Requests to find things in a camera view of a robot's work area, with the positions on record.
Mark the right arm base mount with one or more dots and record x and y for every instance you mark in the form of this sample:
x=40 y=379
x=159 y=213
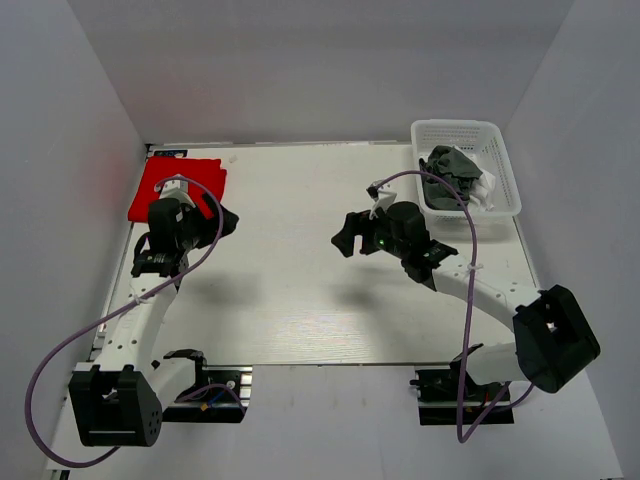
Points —
x=436 y=390

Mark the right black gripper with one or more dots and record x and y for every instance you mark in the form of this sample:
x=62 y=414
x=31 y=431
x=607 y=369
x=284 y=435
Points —
x=360 y=224

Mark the white plastic basket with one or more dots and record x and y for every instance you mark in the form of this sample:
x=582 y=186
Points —
x=483 y=143

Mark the white t-shirt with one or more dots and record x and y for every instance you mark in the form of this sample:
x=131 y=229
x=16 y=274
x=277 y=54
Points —
x=481 y=195

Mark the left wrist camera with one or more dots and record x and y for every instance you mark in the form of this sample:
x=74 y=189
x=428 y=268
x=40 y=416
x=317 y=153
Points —
x=176 y=189

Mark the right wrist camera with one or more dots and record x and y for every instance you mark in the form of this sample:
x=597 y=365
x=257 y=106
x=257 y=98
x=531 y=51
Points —
x=383 y=196

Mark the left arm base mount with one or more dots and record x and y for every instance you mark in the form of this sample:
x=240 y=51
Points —
x=219 y=394

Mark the dark grey t-shirt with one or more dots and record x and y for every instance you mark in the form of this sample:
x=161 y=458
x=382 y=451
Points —
x=456 y=169

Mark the blue label sticker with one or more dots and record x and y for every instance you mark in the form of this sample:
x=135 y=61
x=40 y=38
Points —
x=172 y=153

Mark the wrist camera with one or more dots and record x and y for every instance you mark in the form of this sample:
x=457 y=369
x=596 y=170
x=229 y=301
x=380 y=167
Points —
x=383 y=196
x=176 y=189

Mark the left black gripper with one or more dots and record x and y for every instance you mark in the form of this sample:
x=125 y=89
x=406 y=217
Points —
x=209 y=224

